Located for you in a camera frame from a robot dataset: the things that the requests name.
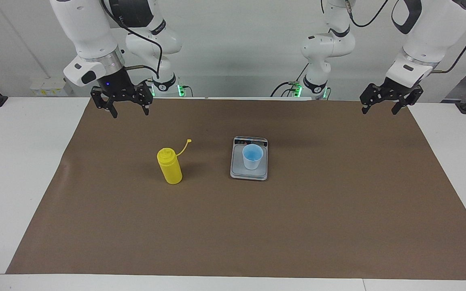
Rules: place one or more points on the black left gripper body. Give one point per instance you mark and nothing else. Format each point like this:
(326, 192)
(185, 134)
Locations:
(397, 89)

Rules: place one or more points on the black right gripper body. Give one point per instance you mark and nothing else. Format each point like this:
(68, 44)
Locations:
(119, 87)

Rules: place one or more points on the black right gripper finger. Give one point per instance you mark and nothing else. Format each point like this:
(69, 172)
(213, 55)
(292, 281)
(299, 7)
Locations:
(102, 99)
(145, 95)

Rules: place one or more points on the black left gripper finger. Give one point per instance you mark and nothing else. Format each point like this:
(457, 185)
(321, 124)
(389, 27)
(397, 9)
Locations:
(372, 95)
(413, 99)

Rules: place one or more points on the yellow squeeze bottle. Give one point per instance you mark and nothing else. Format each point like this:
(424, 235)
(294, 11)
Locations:
(170, 169)

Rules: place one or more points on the light blue plastic cup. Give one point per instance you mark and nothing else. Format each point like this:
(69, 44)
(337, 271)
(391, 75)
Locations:
(253, 157)

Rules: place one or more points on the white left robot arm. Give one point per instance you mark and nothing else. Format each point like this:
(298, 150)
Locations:
(431, 32)

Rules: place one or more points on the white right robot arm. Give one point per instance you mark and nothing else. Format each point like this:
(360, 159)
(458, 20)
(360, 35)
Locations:
(87, 28)

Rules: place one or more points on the silver digital kitchen scale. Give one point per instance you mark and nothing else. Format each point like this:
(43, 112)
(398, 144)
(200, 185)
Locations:
(249, 174)

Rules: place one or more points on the white power strip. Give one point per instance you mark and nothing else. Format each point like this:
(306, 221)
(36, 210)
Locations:
(47, 87)

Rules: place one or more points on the brown paper mat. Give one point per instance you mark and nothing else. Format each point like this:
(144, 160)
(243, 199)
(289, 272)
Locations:
(257, 226)

